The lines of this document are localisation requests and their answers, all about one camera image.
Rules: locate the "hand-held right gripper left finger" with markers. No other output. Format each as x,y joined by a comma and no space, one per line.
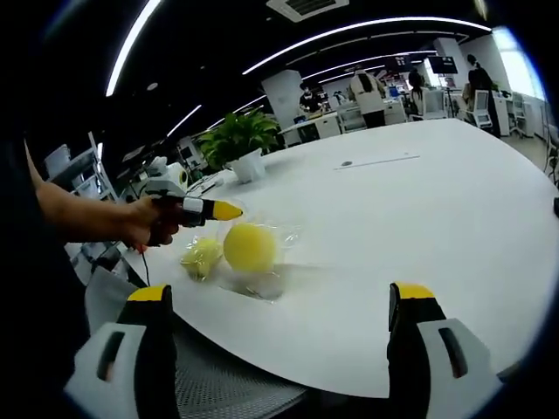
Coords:
148,358

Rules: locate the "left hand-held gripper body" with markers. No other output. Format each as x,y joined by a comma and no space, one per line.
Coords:
194,211

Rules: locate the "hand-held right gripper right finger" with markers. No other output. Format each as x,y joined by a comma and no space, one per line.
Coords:
410,362

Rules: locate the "small yellow round packet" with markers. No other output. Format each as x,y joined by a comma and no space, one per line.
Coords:
250,246

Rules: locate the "person's left hand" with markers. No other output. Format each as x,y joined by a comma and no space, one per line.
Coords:
144,222

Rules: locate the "white rounded robot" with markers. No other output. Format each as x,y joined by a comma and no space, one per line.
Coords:
172,174

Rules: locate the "green plant in white pot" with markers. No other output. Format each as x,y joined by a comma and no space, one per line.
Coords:
242,137

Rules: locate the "grey metal shelf rack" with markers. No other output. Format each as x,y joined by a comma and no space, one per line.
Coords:
80,170

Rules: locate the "person's dark clothed torso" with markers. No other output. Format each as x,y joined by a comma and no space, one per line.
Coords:
43,270

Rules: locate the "long ceiling light strip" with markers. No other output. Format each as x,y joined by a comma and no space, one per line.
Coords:
349,37
129,48

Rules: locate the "ceiling air conditioner vent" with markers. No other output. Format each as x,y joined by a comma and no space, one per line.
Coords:
305,8

